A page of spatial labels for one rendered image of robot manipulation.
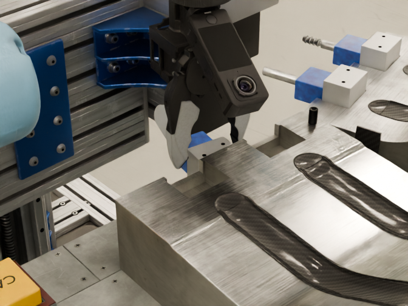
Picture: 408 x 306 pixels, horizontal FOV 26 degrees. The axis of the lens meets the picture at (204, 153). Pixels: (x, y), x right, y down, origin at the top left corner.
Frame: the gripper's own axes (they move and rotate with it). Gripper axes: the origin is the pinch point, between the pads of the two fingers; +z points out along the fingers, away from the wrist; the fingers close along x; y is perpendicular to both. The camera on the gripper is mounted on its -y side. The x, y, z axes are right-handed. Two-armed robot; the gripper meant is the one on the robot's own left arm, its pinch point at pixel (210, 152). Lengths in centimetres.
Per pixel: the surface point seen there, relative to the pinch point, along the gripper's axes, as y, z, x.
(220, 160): -7.0, -4.3, 3.3
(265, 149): -5.1, -2.0, -3.8
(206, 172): -6.5, -3.0, 4.6
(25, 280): -7.7, 1.0, 25.7
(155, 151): 113, 85, -53
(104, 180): 108, 85, -35
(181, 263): -17.5, -3.2, 14.1
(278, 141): -4.8, -2.1, -5.9
